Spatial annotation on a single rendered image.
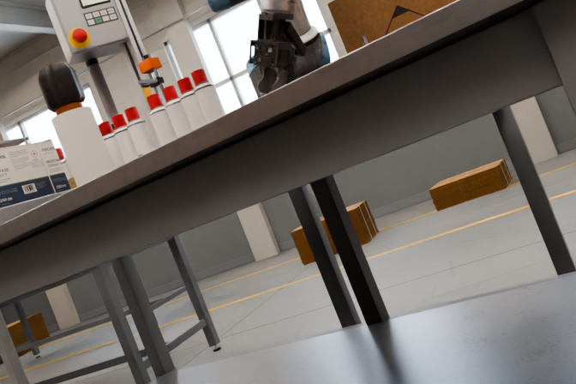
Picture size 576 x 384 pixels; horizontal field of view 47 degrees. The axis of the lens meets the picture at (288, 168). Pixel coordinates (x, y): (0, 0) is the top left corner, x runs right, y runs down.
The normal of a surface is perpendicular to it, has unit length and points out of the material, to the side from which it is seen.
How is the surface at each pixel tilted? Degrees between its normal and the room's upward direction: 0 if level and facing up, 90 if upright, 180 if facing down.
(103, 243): 90
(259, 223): 90
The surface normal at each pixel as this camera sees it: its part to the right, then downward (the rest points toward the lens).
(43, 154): 0.83, -0.34
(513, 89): -0.48, 0.18
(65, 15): 0.38, -0.17
